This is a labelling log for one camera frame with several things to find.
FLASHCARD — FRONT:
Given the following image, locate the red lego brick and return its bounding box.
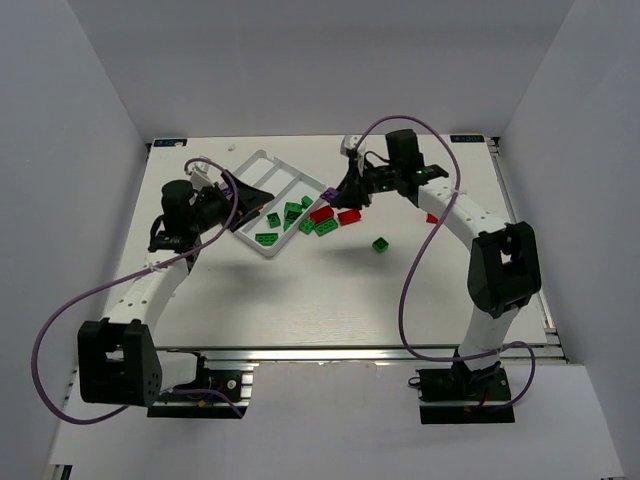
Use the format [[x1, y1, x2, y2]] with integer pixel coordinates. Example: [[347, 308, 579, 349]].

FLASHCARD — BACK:
[[309, 205, 334, 224], [337, 209, 361, 226]]

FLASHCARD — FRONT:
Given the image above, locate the purple arched lego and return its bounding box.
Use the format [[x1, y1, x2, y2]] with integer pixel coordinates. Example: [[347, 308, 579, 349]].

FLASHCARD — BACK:
[[321, 187, 338, 202]]

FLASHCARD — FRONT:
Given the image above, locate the green lego brick by tray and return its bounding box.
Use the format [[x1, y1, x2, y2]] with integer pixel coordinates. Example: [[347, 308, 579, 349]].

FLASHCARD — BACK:
[[299, 218, 315, 235]]

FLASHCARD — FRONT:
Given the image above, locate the green rounded lego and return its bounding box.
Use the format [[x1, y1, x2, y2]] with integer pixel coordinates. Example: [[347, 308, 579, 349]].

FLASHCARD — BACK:
[[284, 202, 303, 214]]

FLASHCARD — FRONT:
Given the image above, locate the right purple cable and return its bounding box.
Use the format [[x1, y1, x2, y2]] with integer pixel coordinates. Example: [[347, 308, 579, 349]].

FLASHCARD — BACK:
[[357, 115, 536, 412]]

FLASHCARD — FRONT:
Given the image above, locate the green lego two-by-two brick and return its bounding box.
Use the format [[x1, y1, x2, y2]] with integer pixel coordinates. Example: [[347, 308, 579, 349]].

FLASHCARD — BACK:
[[285, 210, 301, 222]]

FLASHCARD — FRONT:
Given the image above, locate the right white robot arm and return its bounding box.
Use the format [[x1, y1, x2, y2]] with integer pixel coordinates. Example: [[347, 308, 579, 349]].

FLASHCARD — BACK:
[[330, 129, 541, 397]]

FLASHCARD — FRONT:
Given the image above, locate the red lego brick upper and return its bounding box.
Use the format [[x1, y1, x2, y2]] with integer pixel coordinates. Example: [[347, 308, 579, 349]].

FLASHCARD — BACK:
[[309, 205, 334, 224]]

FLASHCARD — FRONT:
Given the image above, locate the blue label sticker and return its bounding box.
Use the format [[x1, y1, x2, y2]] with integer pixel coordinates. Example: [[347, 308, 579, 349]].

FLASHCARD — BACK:
[[450, 134, 485, 143], [152, 138, 187, 148]]

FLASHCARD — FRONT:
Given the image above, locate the green L-shaped lego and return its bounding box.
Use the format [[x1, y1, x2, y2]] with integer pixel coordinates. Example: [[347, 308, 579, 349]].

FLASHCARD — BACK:
[[254, 233, 279, 247]]

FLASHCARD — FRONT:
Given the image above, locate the green long lego brick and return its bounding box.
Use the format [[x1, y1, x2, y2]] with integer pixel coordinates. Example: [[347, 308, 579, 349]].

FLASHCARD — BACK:
[[314, 218, 339, 237]]

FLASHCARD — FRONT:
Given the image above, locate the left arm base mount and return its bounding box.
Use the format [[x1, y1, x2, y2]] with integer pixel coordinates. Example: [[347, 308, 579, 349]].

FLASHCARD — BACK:
[[147, 351, 253, 420]]

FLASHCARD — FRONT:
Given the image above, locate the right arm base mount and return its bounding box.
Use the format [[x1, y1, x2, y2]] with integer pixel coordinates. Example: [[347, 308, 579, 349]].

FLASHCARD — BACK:
[[407, 367, 515, 425]]

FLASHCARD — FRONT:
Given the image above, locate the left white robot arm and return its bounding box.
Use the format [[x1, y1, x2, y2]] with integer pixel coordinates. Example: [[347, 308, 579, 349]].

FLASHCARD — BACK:
[[77, 174, 274, 407]]

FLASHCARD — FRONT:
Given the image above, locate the red lego brick right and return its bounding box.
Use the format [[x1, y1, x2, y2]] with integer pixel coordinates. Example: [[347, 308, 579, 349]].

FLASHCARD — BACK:
[[337, 209, 361, 226]]

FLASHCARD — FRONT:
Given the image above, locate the right blue label sticker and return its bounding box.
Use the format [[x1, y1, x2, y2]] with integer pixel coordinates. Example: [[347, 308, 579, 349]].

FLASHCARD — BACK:
[[450, 134, 485, 143]]

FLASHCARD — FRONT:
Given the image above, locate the green lego square brick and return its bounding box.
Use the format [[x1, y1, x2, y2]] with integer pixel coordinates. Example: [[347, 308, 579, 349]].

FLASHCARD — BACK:
[[266, 213, 281, 228]]

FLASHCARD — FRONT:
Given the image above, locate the aluminium table frame rail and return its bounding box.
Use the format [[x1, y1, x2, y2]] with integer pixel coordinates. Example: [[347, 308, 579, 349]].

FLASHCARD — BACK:
[[156, 345, 567, 363]]

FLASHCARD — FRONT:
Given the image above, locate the left blue label sticker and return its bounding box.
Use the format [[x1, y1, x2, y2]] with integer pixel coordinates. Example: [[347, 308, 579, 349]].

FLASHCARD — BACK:
[[152, 138, 187, 148]]

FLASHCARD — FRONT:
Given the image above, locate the white divided tray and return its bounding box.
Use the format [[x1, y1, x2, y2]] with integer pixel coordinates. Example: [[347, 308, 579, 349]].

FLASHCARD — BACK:
[[232, 150, 326, 258]]

